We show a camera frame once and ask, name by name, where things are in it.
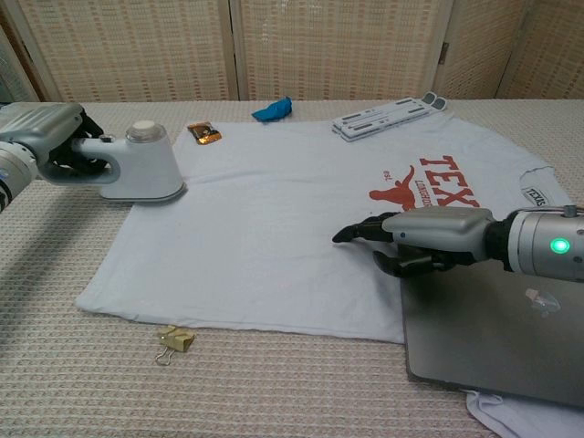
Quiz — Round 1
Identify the beige woven tablecloth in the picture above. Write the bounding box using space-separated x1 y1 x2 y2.
0 98 584 438

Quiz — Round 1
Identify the white folding laptop stand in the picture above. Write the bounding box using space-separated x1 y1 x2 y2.
330 92 451 145

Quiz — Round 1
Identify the white steam iron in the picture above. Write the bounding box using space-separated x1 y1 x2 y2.
38 119 188 203

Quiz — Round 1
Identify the blue crumpled plastic object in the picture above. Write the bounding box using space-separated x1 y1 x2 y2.
251 96 295 123

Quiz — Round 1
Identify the gold binder clip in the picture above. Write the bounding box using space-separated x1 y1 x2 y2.
154 325 196 367

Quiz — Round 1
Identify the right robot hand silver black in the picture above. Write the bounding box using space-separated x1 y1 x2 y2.
332 205 504 279

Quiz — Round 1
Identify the woven folding screen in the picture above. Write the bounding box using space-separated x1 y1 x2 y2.
0 0 584 104

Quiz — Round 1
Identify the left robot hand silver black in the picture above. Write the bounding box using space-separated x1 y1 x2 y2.
0 102 110 183

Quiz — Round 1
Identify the white Texas Longhorns T-shirt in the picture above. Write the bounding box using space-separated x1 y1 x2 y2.
74 109 584 438

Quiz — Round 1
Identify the brown orange snack wrapper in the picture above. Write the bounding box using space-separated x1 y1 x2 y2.
187 121 224 146

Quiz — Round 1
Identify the grey closed Apple laptop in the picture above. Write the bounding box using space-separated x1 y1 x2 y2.
400 263 584 408

